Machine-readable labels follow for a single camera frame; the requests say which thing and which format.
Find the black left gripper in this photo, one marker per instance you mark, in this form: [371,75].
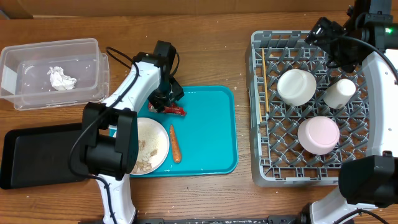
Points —
[178,91]

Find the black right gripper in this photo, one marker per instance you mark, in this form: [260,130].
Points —
[331,33]

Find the red snack wrapper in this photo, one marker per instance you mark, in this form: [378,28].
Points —
[173,109]

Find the pink plate with food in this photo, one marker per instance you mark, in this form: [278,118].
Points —
[153,146]

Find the orange carrot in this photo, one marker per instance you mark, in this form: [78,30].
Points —
[176,152]

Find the white cup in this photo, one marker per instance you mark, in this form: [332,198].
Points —
[339,94]

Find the wooden chopstick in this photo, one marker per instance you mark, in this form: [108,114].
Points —
[259,110]
[265,80]

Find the white bowl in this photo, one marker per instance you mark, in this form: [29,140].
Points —
[296,87]

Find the white tissue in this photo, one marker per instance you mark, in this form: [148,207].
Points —
[59,80]

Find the pink bowl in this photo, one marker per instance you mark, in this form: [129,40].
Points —
[318,135]

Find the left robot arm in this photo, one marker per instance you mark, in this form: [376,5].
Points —
[109,144]

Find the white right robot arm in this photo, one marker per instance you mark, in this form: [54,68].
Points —
[371,182]

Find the teal plastic tray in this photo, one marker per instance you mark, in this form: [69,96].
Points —
[206,134]

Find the grey dish rack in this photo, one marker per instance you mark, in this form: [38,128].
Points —
[277,158]

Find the clear plastic bin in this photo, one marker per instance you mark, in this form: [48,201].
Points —
[26,84]

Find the black tray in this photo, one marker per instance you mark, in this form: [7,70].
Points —
[38,156]

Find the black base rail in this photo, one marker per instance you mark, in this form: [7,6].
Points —
[272,219]

